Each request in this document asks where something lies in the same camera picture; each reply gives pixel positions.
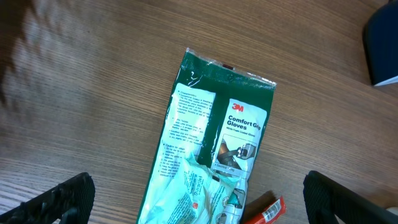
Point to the green 3M sponge packet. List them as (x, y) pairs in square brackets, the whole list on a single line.
[(218, 115)]

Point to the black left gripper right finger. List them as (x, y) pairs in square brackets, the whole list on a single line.
[(326, 201)]

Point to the pale green wipes sachet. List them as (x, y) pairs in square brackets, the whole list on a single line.
[(196, 194)]

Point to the white barcode scanner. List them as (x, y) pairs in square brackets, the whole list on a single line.
[(380, 45)]

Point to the red coffee stick sachet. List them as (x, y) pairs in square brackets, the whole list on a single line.
[(259, 213)]

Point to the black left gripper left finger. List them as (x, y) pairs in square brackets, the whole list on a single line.
[(69, 202)]

